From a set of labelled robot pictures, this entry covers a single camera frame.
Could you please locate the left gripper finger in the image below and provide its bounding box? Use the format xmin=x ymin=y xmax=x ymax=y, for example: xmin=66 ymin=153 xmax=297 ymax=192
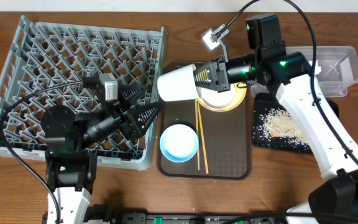
xmin=129 ymin=101 xmax=163 ymax=139
xmin=117 ymin=85 xmax=146 ymax=105

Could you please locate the pink white bowl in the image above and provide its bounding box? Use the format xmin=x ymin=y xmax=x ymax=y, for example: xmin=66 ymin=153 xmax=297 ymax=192
xmin=201 ymin=84 xmax=236 ymax=109

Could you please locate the white cup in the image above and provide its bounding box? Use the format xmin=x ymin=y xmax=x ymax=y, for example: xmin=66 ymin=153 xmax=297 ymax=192
xmin=157 ymin=64 xmax=201 ymax=102

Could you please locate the wooden chopstick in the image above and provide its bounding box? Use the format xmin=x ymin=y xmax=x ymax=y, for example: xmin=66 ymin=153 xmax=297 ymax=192
xmin=195 ymin=100 xmax=209 ymax=174
xmin=195 ymin=100 xmax=200 ymax=170

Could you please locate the light blue bowl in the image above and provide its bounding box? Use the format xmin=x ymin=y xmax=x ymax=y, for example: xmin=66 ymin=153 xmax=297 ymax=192
xmin=159 ymin=124 xmax=199 ymax=163

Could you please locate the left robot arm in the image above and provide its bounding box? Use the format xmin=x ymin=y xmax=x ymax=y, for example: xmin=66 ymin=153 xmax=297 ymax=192
xmin=41 ymin=84 xmax=163 ymax=223

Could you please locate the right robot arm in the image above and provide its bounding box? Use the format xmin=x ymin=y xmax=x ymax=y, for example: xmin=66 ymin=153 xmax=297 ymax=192
xmin=193 ymin=14 xmax=358 ymax=223

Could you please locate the black waste tray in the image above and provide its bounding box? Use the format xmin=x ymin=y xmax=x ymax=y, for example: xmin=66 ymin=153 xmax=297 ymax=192
xmin=252 ymin=92 xmax=341 ymax=155

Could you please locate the yellow plate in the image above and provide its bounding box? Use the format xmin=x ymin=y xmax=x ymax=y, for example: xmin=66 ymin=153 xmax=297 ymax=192
xmin=197 ymin=84 xmax=247 ymax=112

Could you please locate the brown serving tray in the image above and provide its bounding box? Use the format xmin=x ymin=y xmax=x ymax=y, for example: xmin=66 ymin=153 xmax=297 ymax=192
xmin=157 ymin=62 xmax=252 ymax=180

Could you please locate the spilled rice pile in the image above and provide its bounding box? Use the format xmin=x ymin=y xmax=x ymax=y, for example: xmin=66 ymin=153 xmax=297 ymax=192
xmin=257 ymin=108 xmax=307 ymax=146

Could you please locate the grey plastic dish rack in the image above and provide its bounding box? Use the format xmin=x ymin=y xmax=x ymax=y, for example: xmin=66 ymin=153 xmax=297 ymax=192
xmin=0 ymin=17 xmax=167 ymax=170

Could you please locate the clear plastic bin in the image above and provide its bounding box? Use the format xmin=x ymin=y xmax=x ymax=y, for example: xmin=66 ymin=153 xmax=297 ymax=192
xmin=249 ymin=45 xmax=358 ymax=98

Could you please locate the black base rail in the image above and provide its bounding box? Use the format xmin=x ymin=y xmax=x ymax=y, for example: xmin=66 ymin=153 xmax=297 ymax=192
xmin=41 ymin=212 xmax=358 ymax=224

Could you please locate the left black cable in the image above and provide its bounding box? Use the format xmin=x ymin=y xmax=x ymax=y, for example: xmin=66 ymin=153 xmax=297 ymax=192
xmin=0 ymin=80 xmax=85 ymax=224

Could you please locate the black cable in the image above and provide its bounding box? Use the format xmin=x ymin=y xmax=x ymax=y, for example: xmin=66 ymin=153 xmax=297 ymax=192
xmin=0 ymin=80 xmax=85 ymax=224
xmin=222 ymin=0 xmax=358 ymax=190

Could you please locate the right black cable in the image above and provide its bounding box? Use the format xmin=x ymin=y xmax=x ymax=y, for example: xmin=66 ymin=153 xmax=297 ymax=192
xmin=222 ymin=0 xmax=358 ymax=190

